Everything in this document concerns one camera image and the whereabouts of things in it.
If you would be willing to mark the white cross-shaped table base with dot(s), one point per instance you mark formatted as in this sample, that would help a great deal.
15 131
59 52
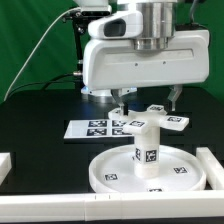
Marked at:
154 117

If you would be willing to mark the white right fence rail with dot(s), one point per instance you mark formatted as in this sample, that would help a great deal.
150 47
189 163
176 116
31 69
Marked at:
214 170

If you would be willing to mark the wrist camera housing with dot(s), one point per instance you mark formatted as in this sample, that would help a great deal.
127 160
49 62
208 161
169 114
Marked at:
121 25

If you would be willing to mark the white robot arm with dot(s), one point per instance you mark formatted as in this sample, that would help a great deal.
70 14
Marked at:
138 46

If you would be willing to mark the white left fence rail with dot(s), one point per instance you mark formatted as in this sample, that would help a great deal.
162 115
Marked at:
5 165

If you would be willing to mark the white fence rail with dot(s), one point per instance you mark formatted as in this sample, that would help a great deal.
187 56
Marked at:
214 170
111 206
5 165

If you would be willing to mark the black camera on stand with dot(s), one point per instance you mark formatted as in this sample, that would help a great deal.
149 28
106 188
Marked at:
81 16

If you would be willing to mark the white fiducial marker sheet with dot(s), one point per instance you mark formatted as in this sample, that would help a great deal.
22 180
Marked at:
101 128

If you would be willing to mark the white front fence rail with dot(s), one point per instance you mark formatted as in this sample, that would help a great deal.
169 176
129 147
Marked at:
111 206

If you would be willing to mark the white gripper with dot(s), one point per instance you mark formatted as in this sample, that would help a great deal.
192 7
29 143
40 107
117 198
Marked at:
115 64

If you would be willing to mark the white round table top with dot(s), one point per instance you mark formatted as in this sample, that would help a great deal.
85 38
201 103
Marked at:
168 169

